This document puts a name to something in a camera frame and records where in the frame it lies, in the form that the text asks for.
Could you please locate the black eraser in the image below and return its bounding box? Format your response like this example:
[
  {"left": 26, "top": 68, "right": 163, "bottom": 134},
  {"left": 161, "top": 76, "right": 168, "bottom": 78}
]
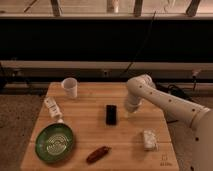
[{"left": 106, "top": 105, "right": 117, "bottom": 125}]

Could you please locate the white paper cup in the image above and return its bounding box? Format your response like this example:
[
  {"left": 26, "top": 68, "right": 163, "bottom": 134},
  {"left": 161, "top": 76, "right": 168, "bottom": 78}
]
[{"left": 61, "top": 77, "right": 78, "bottom": 99}]

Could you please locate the brown sausage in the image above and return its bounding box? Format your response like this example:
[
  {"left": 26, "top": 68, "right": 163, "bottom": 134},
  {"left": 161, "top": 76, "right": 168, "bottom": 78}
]
[{"left": 86, "top": 146, "right": 111, "bottom": 164}]

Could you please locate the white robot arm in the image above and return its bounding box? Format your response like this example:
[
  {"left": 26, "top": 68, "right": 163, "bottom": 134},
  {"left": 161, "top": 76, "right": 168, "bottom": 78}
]
[{"left": 124, "top": 74, "right": 213, "bottom": 171}]

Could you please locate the green colander bowl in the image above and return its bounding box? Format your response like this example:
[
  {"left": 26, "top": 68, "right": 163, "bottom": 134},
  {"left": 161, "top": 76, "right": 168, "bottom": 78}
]
[{"left": 35, "top": 123, "right": 74, "bottom": 164}]

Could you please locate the white crumpled cloth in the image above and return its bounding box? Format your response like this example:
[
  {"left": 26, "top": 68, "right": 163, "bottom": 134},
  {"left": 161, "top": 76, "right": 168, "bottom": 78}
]
[{"left": 143, "top": 130, "right": 158, "bottom": 151}]

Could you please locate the black hanging cable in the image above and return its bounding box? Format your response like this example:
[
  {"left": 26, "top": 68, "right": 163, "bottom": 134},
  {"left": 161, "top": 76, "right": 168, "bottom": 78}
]
[{"left": 118, "top": 10, "right": 158, "bottom": 78}]

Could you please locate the black floor cable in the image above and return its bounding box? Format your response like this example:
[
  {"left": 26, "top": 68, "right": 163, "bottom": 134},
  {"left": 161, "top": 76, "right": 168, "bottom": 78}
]
[{"left": 155, "top": 83, "right": 194, "bottom": 103}]

